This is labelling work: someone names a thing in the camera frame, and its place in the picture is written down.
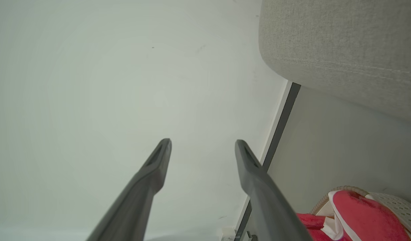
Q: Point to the red clothing with white trim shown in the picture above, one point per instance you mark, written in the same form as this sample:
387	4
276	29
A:
366	217

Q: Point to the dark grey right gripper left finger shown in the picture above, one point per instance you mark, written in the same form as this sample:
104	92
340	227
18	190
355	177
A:
138	201

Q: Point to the white laundry basket brown rim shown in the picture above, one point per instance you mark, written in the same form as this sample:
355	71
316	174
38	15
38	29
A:
401	206

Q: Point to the grey fabric sofa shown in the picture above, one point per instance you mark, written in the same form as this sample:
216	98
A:
342	43

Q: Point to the dark grey baseboard strip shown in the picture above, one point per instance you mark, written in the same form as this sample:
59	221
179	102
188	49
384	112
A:
282	117

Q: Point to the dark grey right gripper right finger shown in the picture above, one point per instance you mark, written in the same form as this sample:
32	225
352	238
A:
269	207

